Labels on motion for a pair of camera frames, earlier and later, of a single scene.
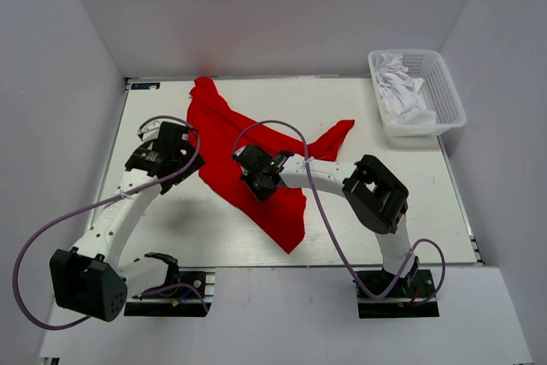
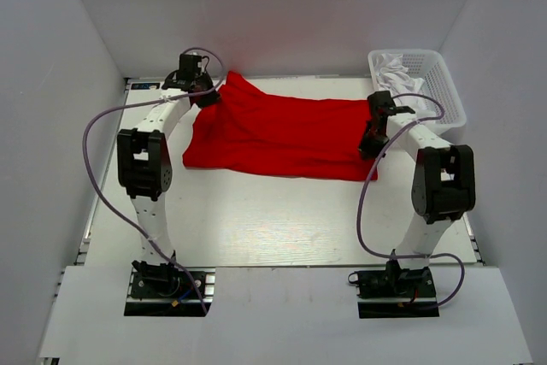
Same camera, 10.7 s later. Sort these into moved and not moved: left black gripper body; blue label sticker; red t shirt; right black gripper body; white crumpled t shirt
Moved: red t shirt; left black gripper body; right black gripper body
Not moved: white crumpled t shirt; blue label sticker
